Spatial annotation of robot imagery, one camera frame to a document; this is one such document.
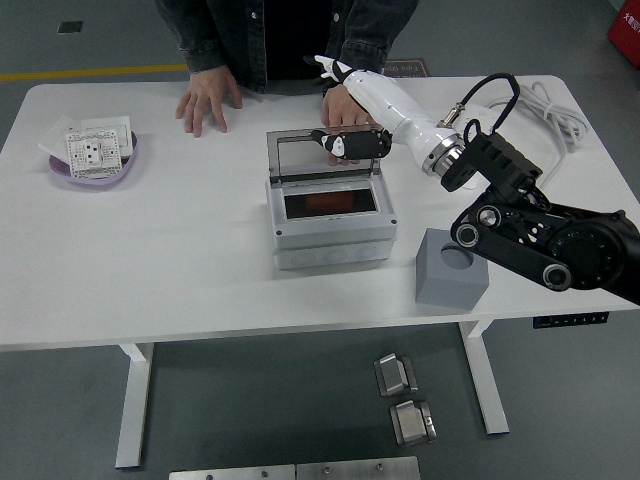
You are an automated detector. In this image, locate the grey electrical enclosure box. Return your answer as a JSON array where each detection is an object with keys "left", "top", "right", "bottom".
[{"left": 263, "top": 128, "right": 399, "bottom": 272}]

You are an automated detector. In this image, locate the white blank switch panel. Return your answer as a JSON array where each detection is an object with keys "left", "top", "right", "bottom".
[{"left": 81, "top": 116, "right": 136, "bottom": 151}]

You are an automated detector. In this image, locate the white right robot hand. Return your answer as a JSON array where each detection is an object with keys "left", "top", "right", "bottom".
[{"left": 303, "top": 53, "right": 459, "bottom": 174}]

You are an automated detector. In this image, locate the red box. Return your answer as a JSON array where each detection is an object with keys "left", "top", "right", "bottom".
[{"left": 606, "top": 0, "right": 640, "bottom": 71}]

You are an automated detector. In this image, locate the transparent hinged box flap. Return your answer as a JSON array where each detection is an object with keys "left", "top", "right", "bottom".
[{"left": 266, "top": 128, "right": 386, "bottom": 181}]

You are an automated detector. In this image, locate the grey cube with round hole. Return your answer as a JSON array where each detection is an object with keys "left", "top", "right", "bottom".
[{"left": 414, "top": 228, "right": 490, "bottom": 312}]

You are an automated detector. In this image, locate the silver metal block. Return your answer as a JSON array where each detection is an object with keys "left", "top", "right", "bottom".
[
  {"left": 373, "top": 353, "right": 419, "bottom": 399},
  {"left": 388, "top": 398, "right": 438, "bottom": 447}
]

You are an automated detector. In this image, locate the white power cord with plug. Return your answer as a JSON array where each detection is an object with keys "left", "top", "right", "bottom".
[{"left": 487, "top": 82, "right": 587, "bottom": 184}]

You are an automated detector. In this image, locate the purple shallow bowl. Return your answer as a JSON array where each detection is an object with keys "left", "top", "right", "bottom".
[{"left": 48, "top": 130, "right": 146, "bottom": 189}]

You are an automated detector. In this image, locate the white table leg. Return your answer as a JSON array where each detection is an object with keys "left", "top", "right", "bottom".
[
  {"left": 114, "top": 343, "right": 155, "bottom": 470},
  {"left": 458, "top": 319, "right": 510, "bottom": 436}
]

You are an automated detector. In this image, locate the white socket panel with holes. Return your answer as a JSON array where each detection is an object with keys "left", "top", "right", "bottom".
[{"left": 64, "top": 127, "right": 124, "bottom": 180}]

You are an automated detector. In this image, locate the black table control panel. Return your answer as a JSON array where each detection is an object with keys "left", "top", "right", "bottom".
[{"left": 532, "top": 312, "right": 611, "bottom": 329}]

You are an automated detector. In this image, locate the small white plastic plate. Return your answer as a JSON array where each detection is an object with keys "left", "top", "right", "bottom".
[{"left": 38, "top": 115, "right": 76, "bottom": 157}]

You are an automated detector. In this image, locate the person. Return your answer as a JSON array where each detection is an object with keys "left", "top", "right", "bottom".
[{"left": 154, "top": 0, "right": 420, "bottom": 167}]

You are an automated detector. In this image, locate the grey metal base plate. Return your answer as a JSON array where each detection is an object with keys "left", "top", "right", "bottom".
[
  {"left": 294, "top": 456, "right": 421, "bottom": 480},
  {"left": 168, "top": 465, "right": 297, "bottom": 480}
]

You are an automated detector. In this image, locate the dark floor sign with lettering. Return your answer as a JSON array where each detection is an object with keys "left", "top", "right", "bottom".
[{"left": 382, "top": 59, "right": 431, "bottom": 80}]

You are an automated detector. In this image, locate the person's right hand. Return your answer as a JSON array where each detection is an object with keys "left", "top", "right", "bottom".
[{"left": 174, "top": 68, "right": 245, "bottom": 136}]

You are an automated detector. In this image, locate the person's left hand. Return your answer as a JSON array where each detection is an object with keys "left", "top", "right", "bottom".
[{"left": 320, "top": 84, "right": 374, "bottom": 167}]

